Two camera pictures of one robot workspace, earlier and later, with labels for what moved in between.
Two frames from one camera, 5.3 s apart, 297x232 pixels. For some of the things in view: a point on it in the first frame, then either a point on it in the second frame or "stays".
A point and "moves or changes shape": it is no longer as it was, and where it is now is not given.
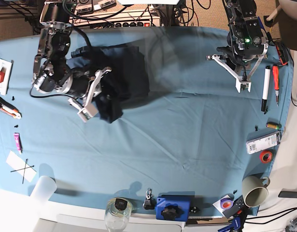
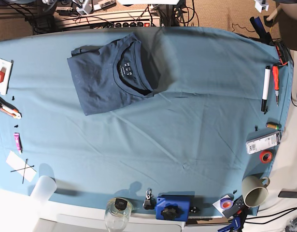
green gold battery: [274, 125] stays
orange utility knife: [6, 108] stays
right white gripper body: [240, 83] -> [261, 5]
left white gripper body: [89, 108] -> [87, 8]
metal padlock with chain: [149, 202] stays
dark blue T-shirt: [123, 71] moves or changes shape
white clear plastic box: [260, 143] stays
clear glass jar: [117, 213] stays
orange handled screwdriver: [275, 78] stays
